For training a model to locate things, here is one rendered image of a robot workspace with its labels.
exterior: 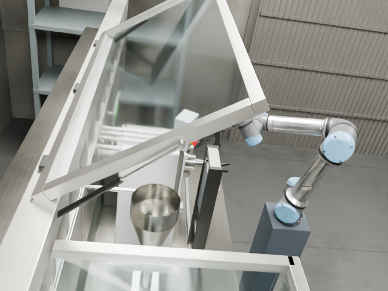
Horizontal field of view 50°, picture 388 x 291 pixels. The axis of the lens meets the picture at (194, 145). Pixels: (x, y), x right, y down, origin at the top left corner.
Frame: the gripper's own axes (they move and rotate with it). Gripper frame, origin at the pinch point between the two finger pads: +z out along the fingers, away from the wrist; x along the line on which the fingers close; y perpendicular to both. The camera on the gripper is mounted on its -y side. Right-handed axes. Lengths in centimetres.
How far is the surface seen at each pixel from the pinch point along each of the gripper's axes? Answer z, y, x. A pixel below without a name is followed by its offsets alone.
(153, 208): -2, 26, 67
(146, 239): 0, 25, 78
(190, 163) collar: -7.0, 9.5, 28.6
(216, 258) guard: -22, 29, 99
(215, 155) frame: -18.8, 11.3, 34.5
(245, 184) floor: 20, -143, -134
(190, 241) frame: 15.8, -27.0, 29.5
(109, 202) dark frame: 45.3, -2.0, 8.5
